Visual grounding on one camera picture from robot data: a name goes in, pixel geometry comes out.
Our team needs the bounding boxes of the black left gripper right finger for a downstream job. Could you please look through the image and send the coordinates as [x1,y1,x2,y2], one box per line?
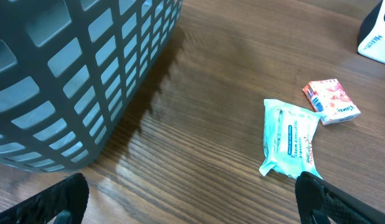
[295,171,385,224]

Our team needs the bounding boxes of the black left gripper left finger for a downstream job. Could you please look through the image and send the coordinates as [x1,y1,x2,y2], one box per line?
[0,173,89,224]

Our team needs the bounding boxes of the teal white tissue pack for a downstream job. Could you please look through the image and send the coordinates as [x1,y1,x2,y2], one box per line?
[259,99,322,179]

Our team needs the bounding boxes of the small red white box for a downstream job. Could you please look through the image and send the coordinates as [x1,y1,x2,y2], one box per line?
[302,78,361,126]

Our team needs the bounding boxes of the white barcode scanner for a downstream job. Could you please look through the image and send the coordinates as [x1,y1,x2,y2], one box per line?
[358,0,385,64]

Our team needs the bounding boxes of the grey plastic mesh basket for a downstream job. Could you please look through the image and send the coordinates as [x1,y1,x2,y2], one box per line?
[0,0,183,172]

